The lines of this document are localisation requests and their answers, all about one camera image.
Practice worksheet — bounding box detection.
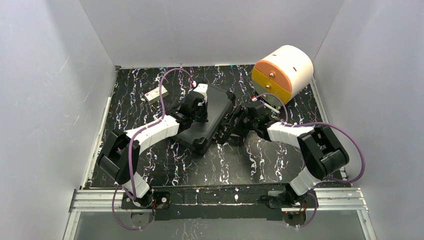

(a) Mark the round pastel drawer box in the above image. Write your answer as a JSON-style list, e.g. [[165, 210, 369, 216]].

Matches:
[[251, 45, 314, 104]]

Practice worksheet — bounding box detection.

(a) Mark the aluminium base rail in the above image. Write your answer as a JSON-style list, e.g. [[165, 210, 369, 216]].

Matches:
[[63, 187, 377, 240]]

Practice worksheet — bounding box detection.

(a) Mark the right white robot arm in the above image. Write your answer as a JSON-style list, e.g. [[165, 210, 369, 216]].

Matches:
[[222, 102, 350, 206]]

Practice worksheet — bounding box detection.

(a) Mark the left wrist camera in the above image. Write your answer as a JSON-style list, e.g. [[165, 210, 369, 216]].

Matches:
[[193, 83, 209, 102]]

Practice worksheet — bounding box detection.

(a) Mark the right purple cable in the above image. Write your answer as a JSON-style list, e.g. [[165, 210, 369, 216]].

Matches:
[[253, 93, 367, 228]]

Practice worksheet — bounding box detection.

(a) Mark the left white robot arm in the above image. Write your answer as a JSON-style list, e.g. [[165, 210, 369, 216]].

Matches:
[[96, 91, 208, 201]]

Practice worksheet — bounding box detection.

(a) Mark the white purple marker pen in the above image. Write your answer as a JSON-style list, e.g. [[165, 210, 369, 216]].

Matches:
[[261, 101, 281, 114]]

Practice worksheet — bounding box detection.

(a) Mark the small white red box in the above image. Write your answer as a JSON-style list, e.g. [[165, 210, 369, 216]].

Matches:
[[144, 86, 169, 105]]

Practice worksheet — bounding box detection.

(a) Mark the black poker set case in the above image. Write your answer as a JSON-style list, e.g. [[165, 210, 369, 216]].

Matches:
[[171, 84, 236, 155]]

